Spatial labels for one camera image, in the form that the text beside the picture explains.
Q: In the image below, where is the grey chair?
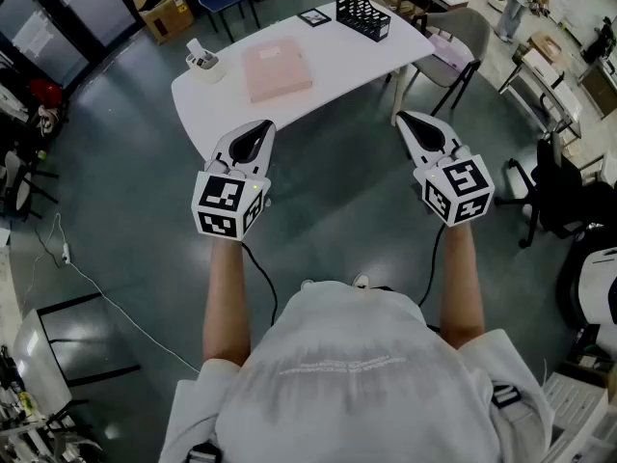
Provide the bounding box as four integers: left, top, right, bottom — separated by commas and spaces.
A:
385, 6, 493, 118

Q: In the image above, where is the black mesh file rack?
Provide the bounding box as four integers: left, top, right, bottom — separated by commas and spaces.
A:
335, 0, 392, 43

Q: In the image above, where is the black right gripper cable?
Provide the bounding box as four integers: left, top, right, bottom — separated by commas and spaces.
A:
416, 223, 447, 309

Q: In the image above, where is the pink paper folder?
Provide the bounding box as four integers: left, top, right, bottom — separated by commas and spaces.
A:
240, 36, 313, 105

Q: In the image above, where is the purple document case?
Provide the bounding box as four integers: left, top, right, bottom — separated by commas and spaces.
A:
427, 33, 476, 72

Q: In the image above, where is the white floor cable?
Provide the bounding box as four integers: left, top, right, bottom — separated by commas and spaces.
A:
28, 212, 201, 374

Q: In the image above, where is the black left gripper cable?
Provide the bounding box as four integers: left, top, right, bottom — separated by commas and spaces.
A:
240, 241, 281, 328

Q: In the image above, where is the black harness buckle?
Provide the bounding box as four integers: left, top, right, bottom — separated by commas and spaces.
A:
491, 383, 524, 410
185, 441, 224, 463

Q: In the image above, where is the person's right forearm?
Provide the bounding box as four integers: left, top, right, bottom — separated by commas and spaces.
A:
436, 221, 486, 349

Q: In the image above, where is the red bag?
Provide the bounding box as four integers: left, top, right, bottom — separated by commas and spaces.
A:
28, 78, 65, 108

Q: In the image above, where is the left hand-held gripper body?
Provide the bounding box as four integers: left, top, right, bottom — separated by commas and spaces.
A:
191, 154, 272, 243

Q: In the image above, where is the person's white shirt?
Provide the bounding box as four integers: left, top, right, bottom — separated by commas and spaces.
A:
158, 280, 556, 463

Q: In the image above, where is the white black-framed table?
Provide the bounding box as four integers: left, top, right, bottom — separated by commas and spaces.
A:
498, 47, 585, 140

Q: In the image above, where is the black office chair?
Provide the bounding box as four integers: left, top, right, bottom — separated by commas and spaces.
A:
494, 132, 604, 251

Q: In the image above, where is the white table leg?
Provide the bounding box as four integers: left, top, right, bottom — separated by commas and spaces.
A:
390, 64, 412, 127

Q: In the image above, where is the person's left forearm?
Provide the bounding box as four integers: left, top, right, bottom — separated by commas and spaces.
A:
201, 237, 255, 368

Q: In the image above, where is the black-framed side table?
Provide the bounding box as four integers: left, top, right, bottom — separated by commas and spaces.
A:
13, 291, 142, 395

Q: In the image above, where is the brown cardboard box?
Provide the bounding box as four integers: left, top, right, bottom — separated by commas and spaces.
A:
129, 0, 196, 45

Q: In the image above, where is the black picture frame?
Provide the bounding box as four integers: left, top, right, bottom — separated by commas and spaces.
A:
297, 7, 332, 30

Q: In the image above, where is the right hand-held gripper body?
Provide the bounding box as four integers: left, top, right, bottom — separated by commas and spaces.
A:
413, 142, 496, 229

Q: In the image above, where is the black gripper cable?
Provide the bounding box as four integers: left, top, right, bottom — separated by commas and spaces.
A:
240, 241, 281, 328
416, 223, 447, 309

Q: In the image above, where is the white black robot base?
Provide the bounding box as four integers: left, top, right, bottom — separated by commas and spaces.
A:
561, 237, 617, 328

